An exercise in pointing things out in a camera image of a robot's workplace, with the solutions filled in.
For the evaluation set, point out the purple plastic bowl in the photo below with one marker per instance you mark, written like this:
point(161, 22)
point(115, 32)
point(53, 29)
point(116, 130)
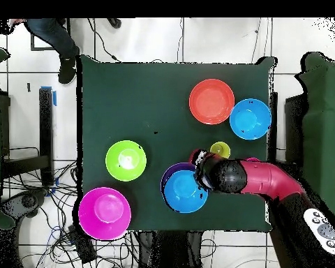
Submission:
point(173, 169)

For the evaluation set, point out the yellow plastic cup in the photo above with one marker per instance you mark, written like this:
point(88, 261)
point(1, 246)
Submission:
point(222, 148)

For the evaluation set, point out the light blue plastic bowl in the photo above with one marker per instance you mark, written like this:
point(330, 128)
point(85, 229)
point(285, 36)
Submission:
point(250, 119)
point(181, 198)

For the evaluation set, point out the orange plastic bowl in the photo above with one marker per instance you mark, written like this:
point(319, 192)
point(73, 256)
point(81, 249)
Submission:
point(211, 101)

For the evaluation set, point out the large magenta plastic bowl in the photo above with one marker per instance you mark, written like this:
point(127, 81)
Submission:
point(104, 213)

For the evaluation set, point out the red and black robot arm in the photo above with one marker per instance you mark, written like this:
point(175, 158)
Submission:
point(254, 178)

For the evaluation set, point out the green plastic bowl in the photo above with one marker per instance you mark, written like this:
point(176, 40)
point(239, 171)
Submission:
point(126, 160)

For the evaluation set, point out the dark green tablecloth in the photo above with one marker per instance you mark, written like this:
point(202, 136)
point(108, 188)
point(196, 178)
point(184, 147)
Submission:
point(128, 97)

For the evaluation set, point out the black metal stand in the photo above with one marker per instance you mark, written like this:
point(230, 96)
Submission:
point(294, 125)
point(46, 125)

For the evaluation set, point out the black power box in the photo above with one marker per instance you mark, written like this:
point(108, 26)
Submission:
point(83, 248)

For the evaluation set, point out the blue tape strip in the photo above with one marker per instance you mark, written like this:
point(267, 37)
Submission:
point(54, 98)

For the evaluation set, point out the person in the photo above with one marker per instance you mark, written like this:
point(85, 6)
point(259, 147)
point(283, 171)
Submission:
point(53, 36)

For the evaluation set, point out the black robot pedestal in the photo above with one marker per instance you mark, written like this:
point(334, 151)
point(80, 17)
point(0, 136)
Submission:
point(170, 251)

